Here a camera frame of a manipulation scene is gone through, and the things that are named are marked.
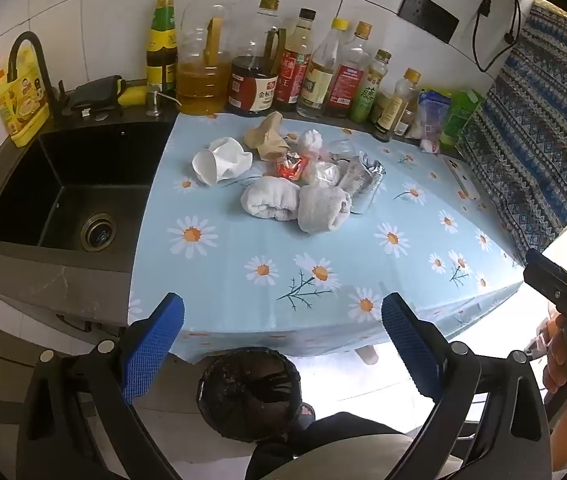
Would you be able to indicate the blue patterned cloth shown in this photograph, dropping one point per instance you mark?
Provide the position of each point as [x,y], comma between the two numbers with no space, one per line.
[533,135]

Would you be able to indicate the black faucet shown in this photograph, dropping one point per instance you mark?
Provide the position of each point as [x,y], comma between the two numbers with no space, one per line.
[28,40]

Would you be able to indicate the yellow dish soap bottle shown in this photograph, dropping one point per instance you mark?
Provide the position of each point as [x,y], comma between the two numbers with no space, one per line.
[21,105]

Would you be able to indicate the red snack wrapper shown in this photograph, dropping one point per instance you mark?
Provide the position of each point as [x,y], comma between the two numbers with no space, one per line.
[293,167]

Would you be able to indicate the person's beige shirt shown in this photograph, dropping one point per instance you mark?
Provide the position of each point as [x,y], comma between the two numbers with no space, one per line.
[363,457]

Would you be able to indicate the chrome soap dispenser pump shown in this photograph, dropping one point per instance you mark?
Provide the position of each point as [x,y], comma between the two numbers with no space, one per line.
[153,102]

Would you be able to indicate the white power strip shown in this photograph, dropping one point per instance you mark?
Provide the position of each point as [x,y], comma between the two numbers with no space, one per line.
[466,180]

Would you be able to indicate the black kitchen sink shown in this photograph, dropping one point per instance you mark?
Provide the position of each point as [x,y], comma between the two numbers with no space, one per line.
[71,190]

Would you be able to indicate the yellow sponge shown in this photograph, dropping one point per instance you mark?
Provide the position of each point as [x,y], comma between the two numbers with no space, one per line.
[133,94]

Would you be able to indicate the yellow cap red label bottle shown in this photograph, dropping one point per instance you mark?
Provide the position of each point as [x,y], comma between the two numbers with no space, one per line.
[347,82]

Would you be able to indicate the black rag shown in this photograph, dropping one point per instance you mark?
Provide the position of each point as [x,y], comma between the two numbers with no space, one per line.
[96,95]

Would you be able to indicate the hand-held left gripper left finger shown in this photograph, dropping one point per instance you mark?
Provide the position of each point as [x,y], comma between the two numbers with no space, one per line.
[156,345]

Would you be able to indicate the clear vinegar bottle yellow cap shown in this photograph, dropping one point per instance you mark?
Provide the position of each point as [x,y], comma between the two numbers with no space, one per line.
[319,80]

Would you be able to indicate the silver foil wrapper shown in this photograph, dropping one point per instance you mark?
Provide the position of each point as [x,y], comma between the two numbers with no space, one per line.
[363,180]

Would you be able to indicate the small gold cap bottle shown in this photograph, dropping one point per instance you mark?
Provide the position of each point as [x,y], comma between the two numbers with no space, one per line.
[394,107]

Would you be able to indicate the green yellow label sauce bottle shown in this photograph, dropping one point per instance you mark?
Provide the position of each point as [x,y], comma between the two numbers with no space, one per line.
[162,45]

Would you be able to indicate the black cap red label bottle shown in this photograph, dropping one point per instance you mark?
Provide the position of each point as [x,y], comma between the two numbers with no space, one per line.
[294,70]

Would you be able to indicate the brown paper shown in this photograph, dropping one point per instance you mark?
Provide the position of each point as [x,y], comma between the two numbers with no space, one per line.
[266,135]

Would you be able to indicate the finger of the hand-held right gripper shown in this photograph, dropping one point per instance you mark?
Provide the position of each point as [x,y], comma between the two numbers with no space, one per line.
[548,280]

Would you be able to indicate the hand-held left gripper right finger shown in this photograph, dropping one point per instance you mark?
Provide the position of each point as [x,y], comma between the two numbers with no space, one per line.
[411,350]

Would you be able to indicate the daisy print blue tablecloth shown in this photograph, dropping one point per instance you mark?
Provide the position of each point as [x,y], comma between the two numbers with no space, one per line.
[243,240]

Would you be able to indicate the dark soy sauce jug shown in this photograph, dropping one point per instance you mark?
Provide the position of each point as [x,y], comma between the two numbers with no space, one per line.
[253,85]

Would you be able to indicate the black wall socket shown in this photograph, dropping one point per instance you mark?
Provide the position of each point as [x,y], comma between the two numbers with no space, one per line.
[428,15]

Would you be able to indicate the large clear oil jug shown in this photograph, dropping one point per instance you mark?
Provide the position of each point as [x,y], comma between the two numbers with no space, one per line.
[202,75]

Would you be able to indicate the person's sandaled foot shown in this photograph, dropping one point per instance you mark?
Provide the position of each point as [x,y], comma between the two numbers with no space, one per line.
[308,410]

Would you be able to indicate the black bin with bag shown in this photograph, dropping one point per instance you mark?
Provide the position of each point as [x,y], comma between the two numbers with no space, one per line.
[251,400]

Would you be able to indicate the green packet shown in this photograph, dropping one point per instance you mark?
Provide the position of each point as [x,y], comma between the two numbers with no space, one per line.
[461,115]

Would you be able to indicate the translucent white plastic bag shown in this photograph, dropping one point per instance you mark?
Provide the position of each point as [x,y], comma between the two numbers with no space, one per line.
[326,172]

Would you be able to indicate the white paper cup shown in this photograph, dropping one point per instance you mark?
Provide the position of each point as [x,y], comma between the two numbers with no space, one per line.
[221,160]

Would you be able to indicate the white paper ball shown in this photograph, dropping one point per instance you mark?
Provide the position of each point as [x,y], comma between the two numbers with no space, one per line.
[311,142]

